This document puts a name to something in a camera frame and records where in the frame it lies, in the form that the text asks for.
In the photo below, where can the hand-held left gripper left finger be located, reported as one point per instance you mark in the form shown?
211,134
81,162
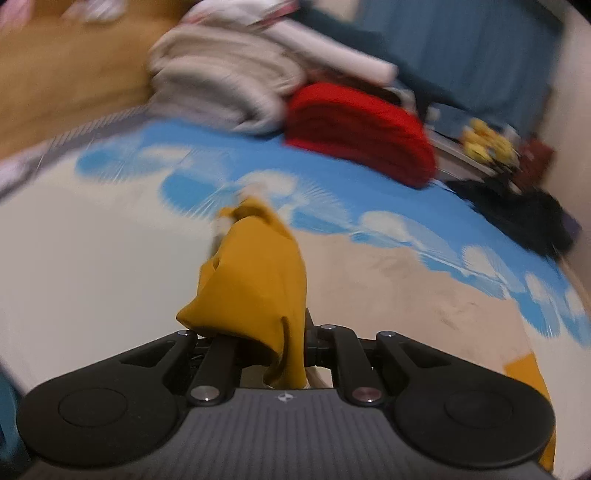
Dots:
217,364

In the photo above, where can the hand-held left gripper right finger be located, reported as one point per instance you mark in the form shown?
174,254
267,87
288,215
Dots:
344,360

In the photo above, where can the beige and mustard hooded jacket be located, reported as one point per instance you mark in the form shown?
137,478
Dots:
258,277

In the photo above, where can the black clothes pile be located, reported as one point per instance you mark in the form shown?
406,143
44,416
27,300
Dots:
521,217

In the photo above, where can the blue cloud printed bed sheet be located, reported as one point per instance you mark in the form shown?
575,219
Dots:
92,254

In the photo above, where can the red folded blanket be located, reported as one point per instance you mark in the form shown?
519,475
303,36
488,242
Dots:
364,129

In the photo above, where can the yellow plush toys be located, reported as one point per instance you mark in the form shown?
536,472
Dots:
487,143

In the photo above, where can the purple box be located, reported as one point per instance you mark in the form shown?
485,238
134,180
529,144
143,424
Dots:
573,228

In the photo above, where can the white fluffy folded blanket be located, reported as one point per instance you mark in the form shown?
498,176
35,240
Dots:
221,74

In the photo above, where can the white folded sheet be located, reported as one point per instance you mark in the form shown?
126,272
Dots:
337,50

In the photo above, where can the dark teal shark plush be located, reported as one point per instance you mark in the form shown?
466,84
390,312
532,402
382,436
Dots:
355,37

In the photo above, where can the blue curtain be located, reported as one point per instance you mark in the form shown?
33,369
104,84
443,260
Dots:
471,60

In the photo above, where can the pink and white cloth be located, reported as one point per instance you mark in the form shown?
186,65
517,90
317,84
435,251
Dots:
231,11

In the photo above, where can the crumpled clear plastic bag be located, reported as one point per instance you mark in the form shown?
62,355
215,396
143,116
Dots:
92,10

